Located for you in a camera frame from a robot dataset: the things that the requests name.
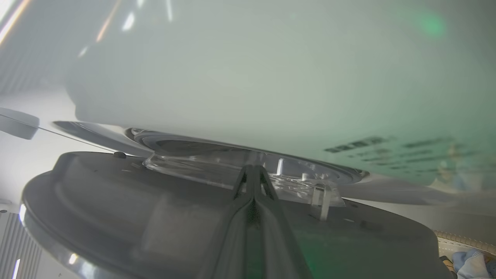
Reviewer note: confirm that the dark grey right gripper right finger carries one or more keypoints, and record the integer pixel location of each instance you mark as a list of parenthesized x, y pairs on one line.
[(279, 248)]

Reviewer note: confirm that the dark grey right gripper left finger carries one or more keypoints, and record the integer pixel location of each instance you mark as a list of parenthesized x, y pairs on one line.
[(228, 240)]

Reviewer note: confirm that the dark grey round washer door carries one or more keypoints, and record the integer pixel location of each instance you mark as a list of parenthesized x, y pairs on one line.
[(116, 217)]

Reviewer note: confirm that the blue printed garment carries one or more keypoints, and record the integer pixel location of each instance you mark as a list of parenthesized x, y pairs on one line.
[(471, 265)]

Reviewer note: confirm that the white front-load washing machine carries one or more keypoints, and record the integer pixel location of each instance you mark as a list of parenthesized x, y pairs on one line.
[(248, 69)]

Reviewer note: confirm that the cream perforated laundry basket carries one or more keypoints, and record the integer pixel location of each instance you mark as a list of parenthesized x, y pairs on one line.
[(461, 244)]

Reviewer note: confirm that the white louvred panel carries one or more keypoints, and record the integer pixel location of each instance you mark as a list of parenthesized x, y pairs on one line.
[(19, 244)]

